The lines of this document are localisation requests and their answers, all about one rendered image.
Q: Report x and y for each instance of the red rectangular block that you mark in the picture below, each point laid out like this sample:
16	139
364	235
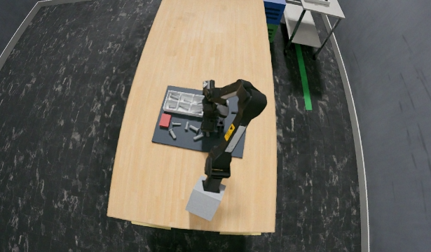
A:
165	120

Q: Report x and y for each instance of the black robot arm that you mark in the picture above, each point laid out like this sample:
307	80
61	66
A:
251	104

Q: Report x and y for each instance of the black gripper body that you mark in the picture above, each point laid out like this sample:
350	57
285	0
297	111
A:
208	125

